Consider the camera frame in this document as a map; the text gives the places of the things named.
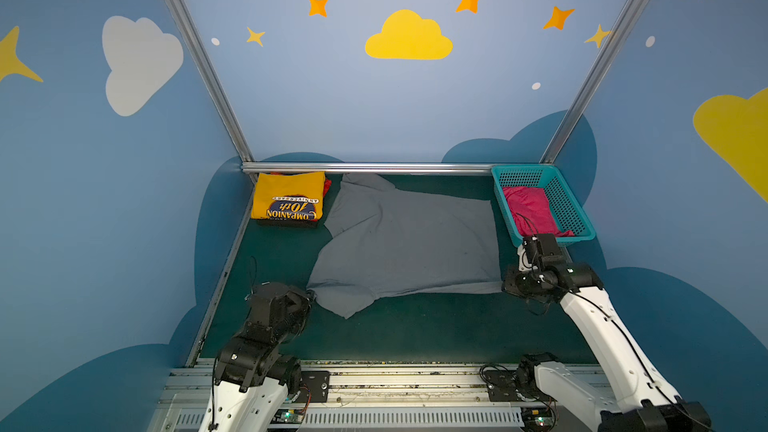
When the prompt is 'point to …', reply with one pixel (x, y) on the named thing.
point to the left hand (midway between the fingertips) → (323, 289)
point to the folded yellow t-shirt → (298, 196)
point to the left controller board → (288, 416)
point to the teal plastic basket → (567, 209)
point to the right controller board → (537, 419)
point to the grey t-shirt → (383, 242)
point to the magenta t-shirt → (531, 212)
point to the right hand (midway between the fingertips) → (511, 280)
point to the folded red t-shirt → (327, 186)
